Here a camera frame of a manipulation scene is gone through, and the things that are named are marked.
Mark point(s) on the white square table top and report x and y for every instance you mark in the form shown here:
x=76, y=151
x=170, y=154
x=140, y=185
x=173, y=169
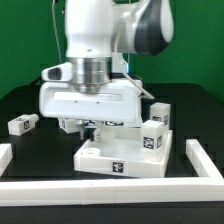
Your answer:
x=119, y=153

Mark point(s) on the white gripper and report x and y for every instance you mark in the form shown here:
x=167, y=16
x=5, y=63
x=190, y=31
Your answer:
x=117, y=101

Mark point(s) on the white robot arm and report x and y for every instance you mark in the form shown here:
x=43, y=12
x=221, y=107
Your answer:
x=92, y=85

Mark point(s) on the printed marker sheet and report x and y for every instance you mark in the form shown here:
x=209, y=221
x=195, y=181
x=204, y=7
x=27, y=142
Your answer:
x=91, y=123

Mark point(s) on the white U-shaped fence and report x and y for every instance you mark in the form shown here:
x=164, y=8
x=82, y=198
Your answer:
x=208, y=185

